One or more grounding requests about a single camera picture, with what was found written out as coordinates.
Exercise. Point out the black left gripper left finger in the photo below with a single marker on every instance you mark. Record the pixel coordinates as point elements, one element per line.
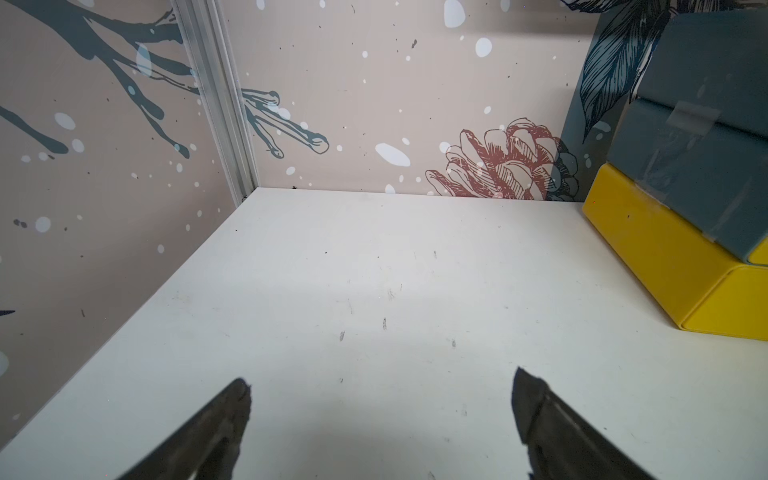
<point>206,446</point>

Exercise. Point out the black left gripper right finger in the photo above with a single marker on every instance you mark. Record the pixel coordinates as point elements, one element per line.
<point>560,443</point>

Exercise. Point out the yellow drawer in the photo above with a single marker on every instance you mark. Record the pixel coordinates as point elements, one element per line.
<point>700,285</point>

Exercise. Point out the teal drawer cabinet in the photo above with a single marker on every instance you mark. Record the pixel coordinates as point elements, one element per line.
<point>695,137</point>

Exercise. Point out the aluminium frame post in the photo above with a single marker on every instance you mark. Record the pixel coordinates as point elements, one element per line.
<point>203,31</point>

